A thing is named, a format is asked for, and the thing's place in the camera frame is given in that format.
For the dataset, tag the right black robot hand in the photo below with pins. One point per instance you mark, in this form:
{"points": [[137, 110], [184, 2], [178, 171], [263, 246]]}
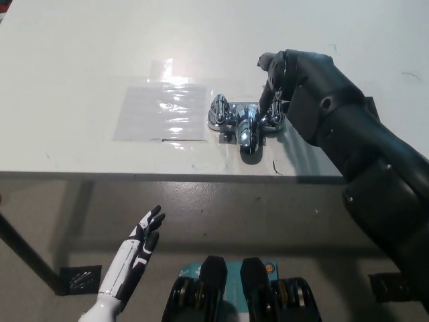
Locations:
{"points": [[308, 87]]}

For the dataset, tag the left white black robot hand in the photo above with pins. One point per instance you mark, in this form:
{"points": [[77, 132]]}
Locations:
{"points": [[129, 261]]}

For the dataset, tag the black table leg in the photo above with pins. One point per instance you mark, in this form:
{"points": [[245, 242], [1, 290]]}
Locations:
{"points": [[30, 251]]}

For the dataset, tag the clear plastic sheet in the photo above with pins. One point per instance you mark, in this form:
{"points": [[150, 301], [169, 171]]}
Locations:
{"points": [[157, 115]]}

